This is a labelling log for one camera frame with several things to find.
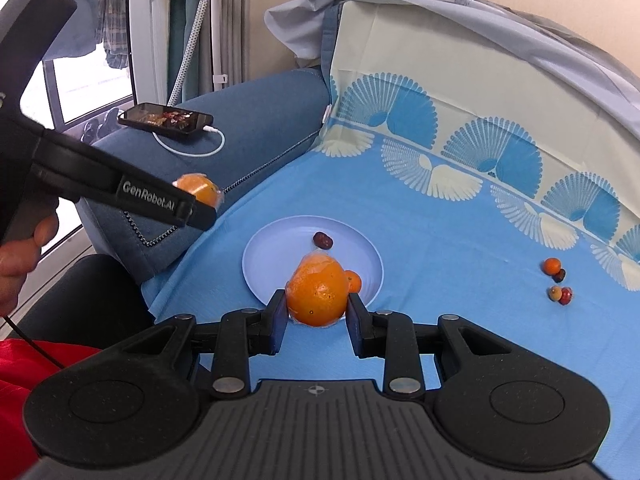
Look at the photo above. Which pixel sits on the dark brown date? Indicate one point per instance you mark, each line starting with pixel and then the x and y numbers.
pixel 560 276

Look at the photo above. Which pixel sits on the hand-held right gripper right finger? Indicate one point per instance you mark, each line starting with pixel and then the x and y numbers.
pixel 357 325

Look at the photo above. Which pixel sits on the plaid hanging shirt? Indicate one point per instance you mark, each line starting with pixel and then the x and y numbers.
pixel 117 35

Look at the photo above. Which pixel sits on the white window frame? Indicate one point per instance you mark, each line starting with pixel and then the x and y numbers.
pixel 147 35

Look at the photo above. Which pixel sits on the red cherry tomato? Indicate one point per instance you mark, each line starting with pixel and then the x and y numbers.
pixel 566 296

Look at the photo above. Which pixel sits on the lavender plastic plate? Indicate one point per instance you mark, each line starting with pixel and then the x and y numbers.
pixel 280 260

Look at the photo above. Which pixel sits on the red cloth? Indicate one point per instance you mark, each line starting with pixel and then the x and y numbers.
pixel 25 410

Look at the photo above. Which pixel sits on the blue fan-print sheet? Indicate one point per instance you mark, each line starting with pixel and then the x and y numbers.
pixel 450 240

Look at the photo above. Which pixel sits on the dark red jujube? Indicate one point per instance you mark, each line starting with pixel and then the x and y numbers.
pixel 318 238

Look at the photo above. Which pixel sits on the person's left hand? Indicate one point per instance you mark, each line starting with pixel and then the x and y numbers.
pixel 20 270

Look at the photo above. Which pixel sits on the blue-grey hanging shirt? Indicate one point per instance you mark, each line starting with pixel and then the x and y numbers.
pixel 80 5

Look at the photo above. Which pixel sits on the grey slippers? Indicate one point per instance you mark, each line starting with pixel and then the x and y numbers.
pixel 102 125

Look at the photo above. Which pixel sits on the small yellow-green fruit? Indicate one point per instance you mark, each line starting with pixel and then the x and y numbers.
pixel 553 293

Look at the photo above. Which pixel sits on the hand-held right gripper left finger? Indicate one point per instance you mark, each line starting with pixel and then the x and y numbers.
pixel 278 325

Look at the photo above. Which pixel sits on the teal hanging cloth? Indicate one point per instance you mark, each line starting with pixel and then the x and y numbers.
pixel 180 15

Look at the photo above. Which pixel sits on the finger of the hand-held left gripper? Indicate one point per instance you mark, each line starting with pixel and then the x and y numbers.
pixel 202 216

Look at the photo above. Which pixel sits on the black smartphone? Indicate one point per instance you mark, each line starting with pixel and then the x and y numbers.
pixel 165 117

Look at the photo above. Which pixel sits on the white clothes rack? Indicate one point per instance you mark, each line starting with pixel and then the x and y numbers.
pixel 218 35

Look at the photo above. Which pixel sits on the small orange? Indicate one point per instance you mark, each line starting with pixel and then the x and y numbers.
pixel 354 282
pixel 552 265

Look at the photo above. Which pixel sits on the blue denim sofa armrest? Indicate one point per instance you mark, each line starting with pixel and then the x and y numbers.
pixel 250 110

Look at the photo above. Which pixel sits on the plastic-wrapped orange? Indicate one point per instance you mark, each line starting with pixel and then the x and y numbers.
pixel 317 295
pixel 200 187

